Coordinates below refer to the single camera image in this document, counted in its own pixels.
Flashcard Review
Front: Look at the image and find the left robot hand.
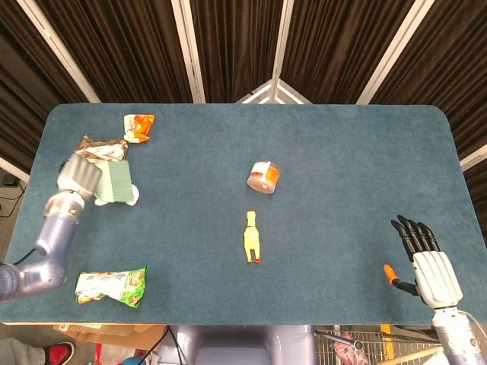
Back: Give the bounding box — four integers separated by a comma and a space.
56, 154, 103, 202

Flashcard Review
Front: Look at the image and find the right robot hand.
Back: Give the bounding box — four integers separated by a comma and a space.
383, 214, 464, 308

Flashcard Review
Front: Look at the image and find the yellow rubber chicken toy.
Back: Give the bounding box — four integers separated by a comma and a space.
242, 208, 263, 264

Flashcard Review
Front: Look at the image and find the red and white snack wrapper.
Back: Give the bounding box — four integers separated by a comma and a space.
74, 134, 129, 164

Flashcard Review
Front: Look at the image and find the orange and white snack packet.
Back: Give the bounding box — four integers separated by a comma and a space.
123, 113, 156, 144

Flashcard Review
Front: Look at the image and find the wooden stick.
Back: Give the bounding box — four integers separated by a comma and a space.
387, 348, 444, 365

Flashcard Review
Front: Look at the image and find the green snack bag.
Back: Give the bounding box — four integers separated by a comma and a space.
75, 265, 148, 309

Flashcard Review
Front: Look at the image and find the brown cardboard box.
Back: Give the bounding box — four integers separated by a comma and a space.
51, 322, 167, 353

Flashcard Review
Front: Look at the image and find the blue table cloth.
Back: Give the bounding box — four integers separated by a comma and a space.
0, 103, 487, 326

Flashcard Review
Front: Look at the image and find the red and black shoe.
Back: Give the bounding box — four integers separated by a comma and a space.
44, 341, 75, 365

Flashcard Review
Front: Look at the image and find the clear jar of rubber bands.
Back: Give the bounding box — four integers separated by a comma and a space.
247, 160, 282, 195

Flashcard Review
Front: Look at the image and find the grey trouser leg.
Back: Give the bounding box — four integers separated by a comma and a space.
0, 336, 47, 365

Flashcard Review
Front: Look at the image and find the dark brown curtain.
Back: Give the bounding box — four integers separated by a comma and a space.
0, 0, 487, 214

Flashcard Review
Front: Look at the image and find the purple robot torso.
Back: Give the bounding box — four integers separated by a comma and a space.
159, 325, 317, 365

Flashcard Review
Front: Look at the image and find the white frame post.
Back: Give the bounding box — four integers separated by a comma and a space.
355, 0, 437, 106
0, 156, 30, 183
459, 144, 487, 172
170, 0, 206, 104
270, 0, 296, 104
17, 0, 102, 104

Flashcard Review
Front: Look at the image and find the metal wire basket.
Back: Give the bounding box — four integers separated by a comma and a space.
314, 325, 444, 365

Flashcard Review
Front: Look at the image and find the white triangular frame foot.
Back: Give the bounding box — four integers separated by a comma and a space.
235, 78, 313, 106

